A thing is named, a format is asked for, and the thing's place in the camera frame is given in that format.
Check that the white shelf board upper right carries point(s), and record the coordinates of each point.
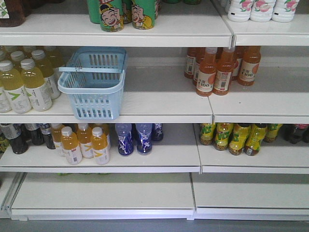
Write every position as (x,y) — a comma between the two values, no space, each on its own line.
(280,94)

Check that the yellow lemon tea bottle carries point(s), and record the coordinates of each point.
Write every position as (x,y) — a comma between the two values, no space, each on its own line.
(240,134)
(257,134)
(223,131)
(207,133)

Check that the dark drink bottle grey label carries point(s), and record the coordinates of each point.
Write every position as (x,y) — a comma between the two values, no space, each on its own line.
(46,131)
(35,133)
(13,133)

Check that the orange juice bottle white label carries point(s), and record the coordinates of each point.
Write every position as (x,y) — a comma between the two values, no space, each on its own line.
(100,146)
(71,146)
(84,134)

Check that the white shelf board bottom left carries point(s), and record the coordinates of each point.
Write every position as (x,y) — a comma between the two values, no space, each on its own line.
(44,195)

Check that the white shelf board middle left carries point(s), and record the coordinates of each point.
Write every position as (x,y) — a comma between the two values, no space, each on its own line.
(176,153)

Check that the blue sports drink bottle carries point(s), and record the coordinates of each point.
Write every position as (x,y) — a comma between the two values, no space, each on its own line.
(125,140)
(144,143)

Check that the white shelf board bottom right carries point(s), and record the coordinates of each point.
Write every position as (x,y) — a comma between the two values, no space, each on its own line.
(251,196)

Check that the cola bottle red label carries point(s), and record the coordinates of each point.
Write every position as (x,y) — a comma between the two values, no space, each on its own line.
(294,132)

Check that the white peach drink bottle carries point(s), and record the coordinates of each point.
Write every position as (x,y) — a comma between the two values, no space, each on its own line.
(240,10)
(262,10)
(284,10)

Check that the light blue plastic basket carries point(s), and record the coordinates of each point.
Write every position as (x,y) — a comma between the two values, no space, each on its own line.
(93,80)

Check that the green cartoon drink bottle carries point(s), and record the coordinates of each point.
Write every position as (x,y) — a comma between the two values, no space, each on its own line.
(111,15)
(143,14)

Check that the orange C100 drink bottle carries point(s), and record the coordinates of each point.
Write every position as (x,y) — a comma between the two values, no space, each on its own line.
(224,71)
(249,67)
(207,72)

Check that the white shelf board middle right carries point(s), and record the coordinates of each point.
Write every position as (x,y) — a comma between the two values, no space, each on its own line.
(278,157)

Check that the pale yellow drink bottle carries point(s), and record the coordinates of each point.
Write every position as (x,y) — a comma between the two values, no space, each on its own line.
(35,85)
(47,70)
(14,87)

